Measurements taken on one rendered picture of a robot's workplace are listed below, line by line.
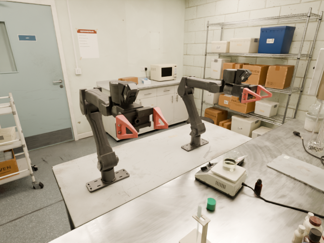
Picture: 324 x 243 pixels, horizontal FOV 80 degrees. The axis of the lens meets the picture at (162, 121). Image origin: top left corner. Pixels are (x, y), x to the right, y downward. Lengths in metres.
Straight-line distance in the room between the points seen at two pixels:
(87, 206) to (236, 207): 0.61
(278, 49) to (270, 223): 2.44
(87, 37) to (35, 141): 1.80
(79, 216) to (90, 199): 0.09
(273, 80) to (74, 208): 2.72
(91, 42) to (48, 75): 0.83
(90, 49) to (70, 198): 2.81
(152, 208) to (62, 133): 2.90
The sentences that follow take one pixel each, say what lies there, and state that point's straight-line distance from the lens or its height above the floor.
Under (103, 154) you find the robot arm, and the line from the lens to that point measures 0.90.
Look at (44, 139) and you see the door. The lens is 3.58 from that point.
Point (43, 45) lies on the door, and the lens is 3.34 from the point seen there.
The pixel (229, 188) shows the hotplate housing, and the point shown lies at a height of 0.94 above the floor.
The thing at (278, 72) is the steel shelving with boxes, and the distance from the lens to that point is 2.99.
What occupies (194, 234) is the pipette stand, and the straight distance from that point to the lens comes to 0.77.
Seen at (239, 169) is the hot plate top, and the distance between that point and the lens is 0.97.
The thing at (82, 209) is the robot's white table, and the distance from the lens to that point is 0.91.
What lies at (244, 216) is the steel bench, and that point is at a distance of 0.88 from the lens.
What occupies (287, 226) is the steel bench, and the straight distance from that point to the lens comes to 0.91.
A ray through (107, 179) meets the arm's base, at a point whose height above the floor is 0.93.
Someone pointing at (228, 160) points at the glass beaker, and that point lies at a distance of 0.90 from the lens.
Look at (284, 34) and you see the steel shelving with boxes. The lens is 3.01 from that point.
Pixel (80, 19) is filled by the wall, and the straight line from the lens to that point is 3.49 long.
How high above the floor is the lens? 1.51
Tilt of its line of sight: 21 degrees down
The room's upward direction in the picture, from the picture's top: straight up
